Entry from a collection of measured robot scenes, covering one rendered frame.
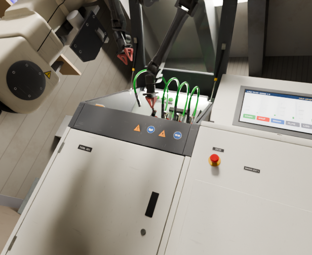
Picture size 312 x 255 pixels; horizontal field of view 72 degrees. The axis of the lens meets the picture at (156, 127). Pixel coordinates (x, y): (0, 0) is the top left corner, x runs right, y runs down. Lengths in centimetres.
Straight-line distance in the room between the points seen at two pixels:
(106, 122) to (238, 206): 74
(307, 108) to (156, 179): 97
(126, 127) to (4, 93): 62
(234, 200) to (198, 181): 15
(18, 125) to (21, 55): 264
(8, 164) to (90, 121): 223
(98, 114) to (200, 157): 60
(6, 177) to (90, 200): 238
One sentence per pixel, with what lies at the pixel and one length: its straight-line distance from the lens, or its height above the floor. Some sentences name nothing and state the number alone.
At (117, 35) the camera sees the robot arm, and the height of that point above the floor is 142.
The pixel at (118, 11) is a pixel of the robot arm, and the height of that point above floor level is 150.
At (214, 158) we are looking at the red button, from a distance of 93.
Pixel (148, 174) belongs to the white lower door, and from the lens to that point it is 99.
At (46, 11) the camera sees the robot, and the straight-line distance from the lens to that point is 80.
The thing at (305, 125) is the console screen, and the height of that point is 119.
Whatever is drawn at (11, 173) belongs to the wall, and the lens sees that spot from 339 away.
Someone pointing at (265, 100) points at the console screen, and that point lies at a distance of 148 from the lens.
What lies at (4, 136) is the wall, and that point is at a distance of 323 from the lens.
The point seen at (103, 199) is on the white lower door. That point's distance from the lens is 104.
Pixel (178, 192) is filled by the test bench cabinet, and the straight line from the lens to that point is 95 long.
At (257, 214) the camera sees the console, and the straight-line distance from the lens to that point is 94.
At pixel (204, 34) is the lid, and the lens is 164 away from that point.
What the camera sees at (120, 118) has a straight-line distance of 115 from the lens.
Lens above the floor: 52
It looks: 21 degrees up
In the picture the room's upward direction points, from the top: 20 degrees clockwise
